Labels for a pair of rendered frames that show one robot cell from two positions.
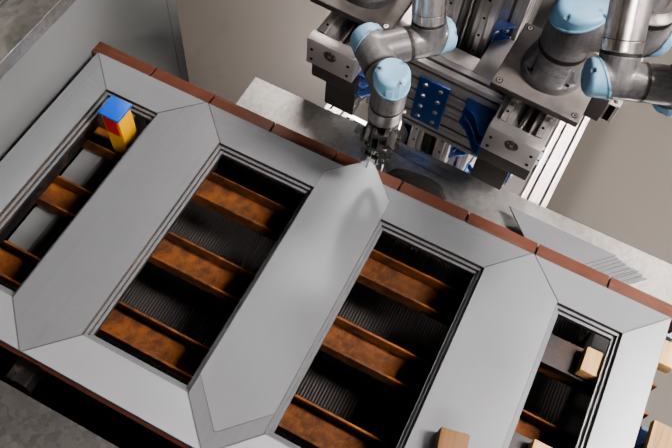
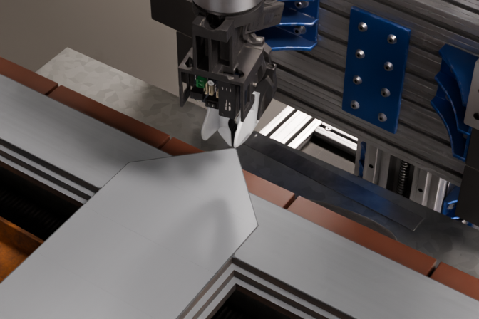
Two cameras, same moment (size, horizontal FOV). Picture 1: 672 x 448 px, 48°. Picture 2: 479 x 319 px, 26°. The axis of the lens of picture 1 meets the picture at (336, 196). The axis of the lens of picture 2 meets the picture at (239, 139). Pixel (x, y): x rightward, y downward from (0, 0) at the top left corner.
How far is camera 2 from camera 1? 80 cm
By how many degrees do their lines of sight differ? 19
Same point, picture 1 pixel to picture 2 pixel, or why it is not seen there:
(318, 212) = (97, 234)
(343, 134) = (209, 141)
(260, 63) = not seen: hidden behind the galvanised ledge
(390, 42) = not seen: outside the picture
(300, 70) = not seen: hidden behind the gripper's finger
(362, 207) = (194, 231)
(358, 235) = (174, 284)
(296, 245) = (31, 294)
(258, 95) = (64, 73)
